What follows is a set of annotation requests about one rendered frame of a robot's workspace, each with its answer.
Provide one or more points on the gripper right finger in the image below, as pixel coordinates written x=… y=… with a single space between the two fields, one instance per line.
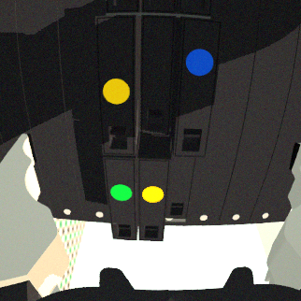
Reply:
x=284 y=258

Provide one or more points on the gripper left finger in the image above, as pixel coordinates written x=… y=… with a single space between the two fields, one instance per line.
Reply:
x=33 y=259

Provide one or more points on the black server rack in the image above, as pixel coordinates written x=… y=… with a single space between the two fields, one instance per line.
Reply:
x=48 y=88

